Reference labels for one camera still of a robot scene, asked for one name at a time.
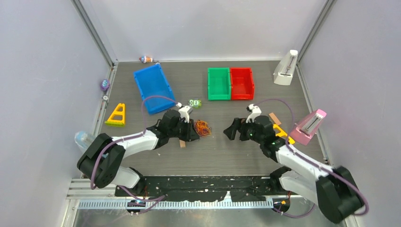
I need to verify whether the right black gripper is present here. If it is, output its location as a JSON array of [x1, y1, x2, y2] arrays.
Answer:
[[224, 117, 264, 145]]

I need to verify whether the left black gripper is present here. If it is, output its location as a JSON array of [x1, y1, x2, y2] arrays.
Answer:
[[168, 117, 199, 142]]

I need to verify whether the orange cable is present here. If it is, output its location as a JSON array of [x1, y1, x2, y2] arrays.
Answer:
[[193, 120, 212, 138]]

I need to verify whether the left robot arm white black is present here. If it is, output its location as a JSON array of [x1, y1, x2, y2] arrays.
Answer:
[[77, 110, 200, 196]]

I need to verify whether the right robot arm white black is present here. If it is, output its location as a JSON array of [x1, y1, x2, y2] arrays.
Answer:
[[223, 115, 369, 224]]

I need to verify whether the small wooden block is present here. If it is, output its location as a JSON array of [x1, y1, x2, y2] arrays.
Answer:
[[179, 140, 186, 148]]

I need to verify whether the green monster toy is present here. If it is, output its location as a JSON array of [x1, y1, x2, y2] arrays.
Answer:
[[188, 99, 202, 108]]

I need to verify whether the wooden block right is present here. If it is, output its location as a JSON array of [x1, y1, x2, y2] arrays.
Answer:
[[269, 113, 281, 126]]

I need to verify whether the green plastic bin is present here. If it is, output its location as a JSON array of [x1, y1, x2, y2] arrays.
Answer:
[[208, 68, 231, 101]]

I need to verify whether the yellow triangle block right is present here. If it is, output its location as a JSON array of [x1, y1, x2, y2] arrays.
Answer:
[[273, 124, 295, 144]]

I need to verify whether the yellow triangle block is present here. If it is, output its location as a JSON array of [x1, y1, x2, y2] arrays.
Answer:
[[273, 124, 295, 144], [105, 103, 126, 127]]

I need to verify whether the red plastic bin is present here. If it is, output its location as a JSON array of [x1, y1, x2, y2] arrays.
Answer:
[[230, 68, 255, 100]]

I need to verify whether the blue plastic bin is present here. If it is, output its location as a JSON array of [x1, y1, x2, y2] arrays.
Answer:
[[133, 64, 175, 114]]

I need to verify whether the pink metronome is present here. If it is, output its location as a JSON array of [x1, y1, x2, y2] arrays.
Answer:
[[289, 109, 327, 146]]

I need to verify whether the yellow triangle block left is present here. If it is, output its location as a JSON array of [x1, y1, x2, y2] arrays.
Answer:
[[105, 103, 126, 127]]

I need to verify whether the white metronome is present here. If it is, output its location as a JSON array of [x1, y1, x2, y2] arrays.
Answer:
[[273, 50, 298, 86]]

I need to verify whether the small figurine toy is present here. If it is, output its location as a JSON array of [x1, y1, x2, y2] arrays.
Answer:
[[139, 56, 154, 63]]

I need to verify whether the purple round toy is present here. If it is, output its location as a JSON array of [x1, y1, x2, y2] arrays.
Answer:
[[100, 79, 110, 92]]

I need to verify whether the clear plastic container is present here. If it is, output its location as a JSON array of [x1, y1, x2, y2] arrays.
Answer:
[[74, 131, 96, 154]]

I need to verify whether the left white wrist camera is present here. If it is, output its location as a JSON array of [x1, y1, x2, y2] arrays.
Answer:
[[175, 102, 193, 123]]

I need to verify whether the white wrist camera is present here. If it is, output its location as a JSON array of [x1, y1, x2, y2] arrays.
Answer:
[[245, 104, 262, 123], [175, 102, 193, 123]]

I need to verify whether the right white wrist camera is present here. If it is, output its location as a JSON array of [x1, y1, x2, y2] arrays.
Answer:
[[245, 104, 262, 123]]

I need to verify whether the aluminium rail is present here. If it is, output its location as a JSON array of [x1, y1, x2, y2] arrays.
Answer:
[[66, 178, 314, 210]]

